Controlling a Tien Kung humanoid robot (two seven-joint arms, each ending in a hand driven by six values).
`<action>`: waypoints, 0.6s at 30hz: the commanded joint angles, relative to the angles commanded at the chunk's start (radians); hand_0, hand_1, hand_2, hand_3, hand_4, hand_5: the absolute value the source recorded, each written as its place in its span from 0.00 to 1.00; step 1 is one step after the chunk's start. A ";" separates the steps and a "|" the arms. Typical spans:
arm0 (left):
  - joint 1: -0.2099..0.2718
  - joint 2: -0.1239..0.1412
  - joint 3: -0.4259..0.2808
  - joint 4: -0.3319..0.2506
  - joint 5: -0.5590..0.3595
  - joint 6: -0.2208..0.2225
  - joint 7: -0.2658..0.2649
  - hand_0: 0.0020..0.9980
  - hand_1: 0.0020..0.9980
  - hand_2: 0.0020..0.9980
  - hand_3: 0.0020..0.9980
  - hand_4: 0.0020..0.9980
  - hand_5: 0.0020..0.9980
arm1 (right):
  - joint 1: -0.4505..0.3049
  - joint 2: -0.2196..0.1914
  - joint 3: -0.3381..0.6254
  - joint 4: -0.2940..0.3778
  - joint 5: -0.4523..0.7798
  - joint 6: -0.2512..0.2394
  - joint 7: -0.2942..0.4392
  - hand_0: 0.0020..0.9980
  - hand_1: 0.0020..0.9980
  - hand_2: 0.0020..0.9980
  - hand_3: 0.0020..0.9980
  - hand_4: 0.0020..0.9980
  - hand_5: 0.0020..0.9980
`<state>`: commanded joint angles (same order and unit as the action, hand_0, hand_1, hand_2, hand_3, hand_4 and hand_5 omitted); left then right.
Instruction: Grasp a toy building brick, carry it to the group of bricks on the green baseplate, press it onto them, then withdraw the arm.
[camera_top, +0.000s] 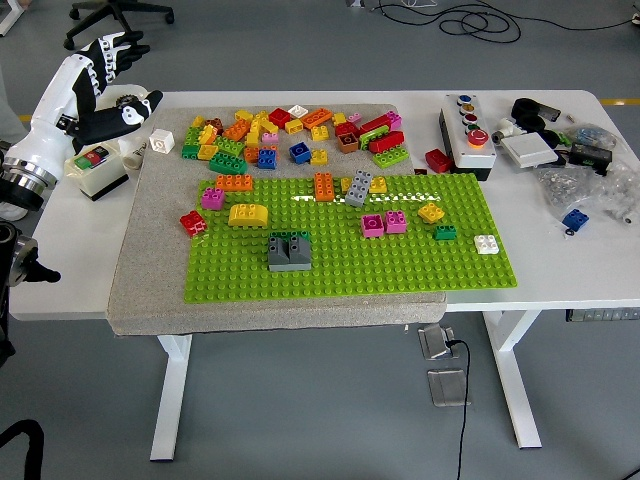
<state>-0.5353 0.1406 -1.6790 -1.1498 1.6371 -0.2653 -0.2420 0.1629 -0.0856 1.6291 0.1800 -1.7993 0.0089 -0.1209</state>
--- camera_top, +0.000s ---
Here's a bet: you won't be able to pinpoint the white furniture leg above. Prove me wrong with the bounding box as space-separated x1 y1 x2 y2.
0 0 34 37

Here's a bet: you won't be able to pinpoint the grey-brown mat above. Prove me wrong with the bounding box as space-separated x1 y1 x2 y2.
106 103 448 337

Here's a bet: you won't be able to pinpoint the white pipe fitting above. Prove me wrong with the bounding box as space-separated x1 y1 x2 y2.
491 116 526 147

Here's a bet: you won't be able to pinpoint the white cube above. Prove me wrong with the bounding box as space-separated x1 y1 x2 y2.
148 128 176 155

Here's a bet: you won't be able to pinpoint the black power adapter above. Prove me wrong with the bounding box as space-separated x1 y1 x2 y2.
568 142 614 176

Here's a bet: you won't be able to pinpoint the clear bag of screws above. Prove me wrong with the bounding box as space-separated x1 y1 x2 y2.
534 159 640 226

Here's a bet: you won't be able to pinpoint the metal floor socket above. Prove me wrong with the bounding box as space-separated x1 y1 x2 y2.
426 368 471 408
418 322 459 361

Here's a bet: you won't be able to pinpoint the white switch box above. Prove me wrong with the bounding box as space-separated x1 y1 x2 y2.
64 141 130 202

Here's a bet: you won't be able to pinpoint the black office chair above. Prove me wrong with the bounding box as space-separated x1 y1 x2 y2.
63 0 176 54

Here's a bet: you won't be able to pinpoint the red printed brick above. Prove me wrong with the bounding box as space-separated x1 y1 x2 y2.
179 210 209 236

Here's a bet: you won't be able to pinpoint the orange long brick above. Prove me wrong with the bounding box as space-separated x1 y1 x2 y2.
214 173 255 193

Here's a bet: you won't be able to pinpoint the black power cord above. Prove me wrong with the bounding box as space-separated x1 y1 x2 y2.
443 338 474 480

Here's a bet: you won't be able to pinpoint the red long brick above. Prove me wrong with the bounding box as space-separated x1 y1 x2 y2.
368 130 406 155
358 113 394 135

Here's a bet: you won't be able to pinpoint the grey long brick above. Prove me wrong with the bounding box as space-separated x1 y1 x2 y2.
344 169 374 208

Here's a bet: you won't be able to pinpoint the white switch plate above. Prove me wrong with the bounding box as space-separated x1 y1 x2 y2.
499 132 560 170

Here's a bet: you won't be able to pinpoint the table height control panel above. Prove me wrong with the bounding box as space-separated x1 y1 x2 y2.
565 307 640 323

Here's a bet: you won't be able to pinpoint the white tube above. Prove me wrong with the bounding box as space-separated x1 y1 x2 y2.
118 138 149 171

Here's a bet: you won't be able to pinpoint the magenta brick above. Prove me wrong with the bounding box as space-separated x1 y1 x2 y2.
360 213 385 239
200 186 227 211

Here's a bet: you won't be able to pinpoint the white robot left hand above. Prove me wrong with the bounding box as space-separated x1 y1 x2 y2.
5 29 165 177

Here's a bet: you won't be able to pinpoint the green baseplate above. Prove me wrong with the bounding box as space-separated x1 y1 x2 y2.
183 172 520 305

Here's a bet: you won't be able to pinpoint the black floor cable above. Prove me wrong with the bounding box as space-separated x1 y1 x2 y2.
374 0 640 40

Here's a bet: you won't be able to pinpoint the grey sloped brick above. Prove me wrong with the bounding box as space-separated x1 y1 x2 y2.
267 233 312 273

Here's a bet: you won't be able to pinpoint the green long brick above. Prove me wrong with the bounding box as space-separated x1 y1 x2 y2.
357 125 390 151
207 151 249 176

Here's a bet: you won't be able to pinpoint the push-button control box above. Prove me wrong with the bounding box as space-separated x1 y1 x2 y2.
438 92 498 182

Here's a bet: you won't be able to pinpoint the yellow curved brick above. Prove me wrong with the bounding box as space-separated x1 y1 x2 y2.
227 203 270 229

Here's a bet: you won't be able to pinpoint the clear bag blue parts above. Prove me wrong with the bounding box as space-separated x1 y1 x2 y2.
562 124 619 151

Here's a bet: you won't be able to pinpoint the white table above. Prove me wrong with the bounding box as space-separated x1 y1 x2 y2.
2 89 640 464

